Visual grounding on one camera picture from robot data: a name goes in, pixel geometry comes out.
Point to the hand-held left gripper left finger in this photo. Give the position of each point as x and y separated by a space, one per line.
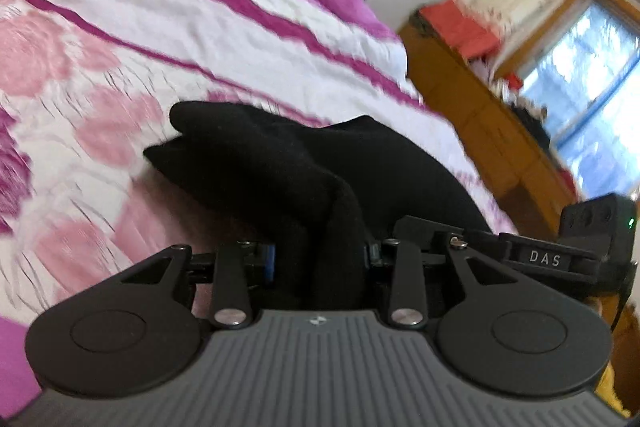
269 263

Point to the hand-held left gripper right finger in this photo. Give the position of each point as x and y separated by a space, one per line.
372 255

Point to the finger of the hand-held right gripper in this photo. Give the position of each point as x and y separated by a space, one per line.
425 231

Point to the black garment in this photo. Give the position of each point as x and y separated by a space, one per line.
280 157

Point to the yellow wooden cabinet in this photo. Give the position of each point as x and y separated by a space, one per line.
480 117

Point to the bright window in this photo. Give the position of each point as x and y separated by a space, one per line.
590 97

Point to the purple white striped bedspread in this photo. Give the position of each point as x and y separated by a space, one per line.
125 47

